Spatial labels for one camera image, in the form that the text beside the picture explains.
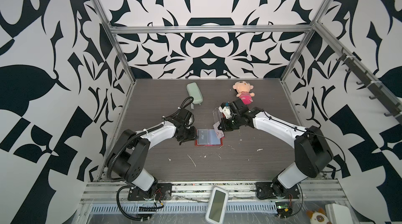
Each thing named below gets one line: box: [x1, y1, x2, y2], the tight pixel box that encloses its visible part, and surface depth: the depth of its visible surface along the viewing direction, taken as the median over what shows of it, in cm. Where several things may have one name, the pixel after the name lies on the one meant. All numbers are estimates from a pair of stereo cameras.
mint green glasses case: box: [186, 81, 204, 105], surface depth 113 cm
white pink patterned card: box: [213, 120, 225, 139], surface depth 87 cm
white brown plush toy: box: [306, 207, 332, 224], surface depth 67 cm
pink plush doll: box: [232, 80, 255, 106], surface depth 108 cm
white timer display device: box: [205, 186, 229, 224], surface depth 69 cm
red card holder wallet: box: [194, 128, 225, 147], surface depth 92 cm
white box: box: [325, 203, 353, 224], surface depth 68 cm
